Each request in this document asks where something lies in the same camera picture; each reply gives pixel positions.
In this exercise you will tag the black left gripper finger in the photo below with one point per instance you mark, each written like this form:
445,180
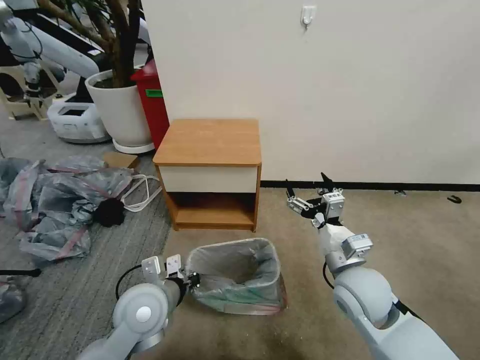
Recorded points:
195,280

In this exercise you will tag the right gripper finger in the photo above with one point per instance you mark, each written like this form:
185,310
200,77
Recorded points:
329,190
299,205

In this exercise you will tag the grey trash can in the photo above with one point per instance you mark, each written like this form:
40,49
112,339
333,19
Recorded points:
240,296

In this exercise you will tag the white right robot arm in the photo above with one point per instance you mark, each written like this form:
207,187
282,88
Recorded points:
360,292

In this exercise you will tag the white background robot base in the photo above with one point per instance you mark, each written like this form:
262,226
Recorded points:
75,122

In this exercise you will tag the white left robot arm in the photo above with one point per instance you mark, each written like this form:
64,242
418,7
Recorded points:
140,311

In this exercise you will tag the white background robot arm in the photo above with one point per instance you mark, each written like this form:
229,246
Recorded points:
56,47

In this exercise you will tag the translucent garbage bag liner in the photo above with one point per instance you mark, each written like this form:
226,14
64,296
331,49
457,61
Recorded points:
232,262

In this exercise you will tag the crumpled grey plastic bag pile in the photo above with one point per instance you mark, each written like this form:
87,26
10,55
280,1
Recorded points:
56,195

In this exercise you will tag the black baseboard strip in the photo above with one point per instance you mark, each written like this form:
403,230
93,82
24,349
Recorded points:
375,185

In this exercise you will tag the small grey floor scrap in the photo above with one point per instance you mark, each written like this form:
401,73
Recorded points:
400,193

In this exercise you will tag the white nightstand drawer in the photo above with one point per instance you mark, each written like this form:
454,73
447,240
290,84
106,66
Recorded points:
208,179

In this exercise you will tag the black crumpled cloth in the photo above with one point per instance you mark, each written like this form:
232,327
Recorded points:
109,213

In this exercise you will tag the wooden nightstand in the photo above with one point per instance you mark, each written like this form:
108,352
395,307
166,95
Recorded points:
210,142

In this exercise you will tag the small black floor clip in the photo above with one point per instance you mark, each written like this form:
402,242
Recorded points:
454,199

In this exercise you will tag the brown cardboard piece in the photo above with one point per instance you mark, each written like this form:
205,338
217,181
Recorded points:
120,159

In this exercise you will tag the white pot saucer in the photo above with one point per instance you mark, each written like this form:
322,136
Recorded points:
135,147

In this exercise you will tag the black rod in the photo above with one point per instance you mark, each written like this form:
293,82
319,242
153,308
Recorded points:
18,272

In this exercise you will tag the red waste bin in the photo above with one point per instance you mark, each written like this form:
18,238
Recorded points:
153,112

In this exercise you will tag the white plant pot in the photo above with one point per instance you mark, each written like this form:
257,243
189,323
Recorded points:
123,112

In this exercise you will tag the potted tree plant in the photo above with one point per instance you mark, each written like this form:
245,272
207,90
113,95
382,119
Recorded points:
122,41

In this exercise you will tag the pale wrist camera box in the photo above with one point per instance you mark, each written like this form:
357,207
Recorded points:
174,264
333,205

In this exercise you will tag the white wall hook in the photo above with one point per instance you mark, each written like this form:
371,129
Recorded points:
307,17

